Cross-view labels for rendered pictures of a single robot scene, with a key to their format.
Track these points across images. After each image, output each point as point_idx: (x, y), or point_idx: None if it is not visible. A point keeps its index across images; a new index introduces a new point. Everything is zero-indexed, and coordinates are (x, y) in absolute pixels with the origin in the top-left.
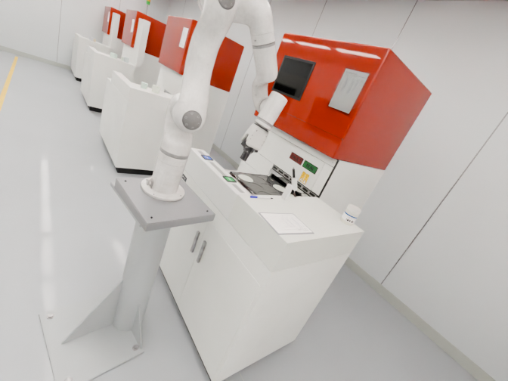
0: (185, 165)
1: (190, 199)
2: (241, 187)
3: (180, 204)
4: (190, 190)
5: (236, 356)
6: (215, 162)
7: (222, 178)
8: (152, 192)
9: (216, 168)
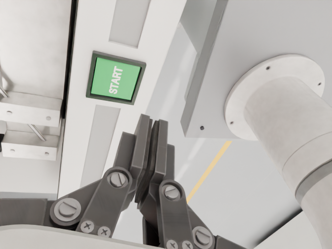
0: (315, 139)
1: (250, 49)
2: (96, 4)
3: (295, 37)
4: (210, 87)
5: None
6: (64, 187)
7: (141, 94)
8: (314, 90)
9: (95, 157)
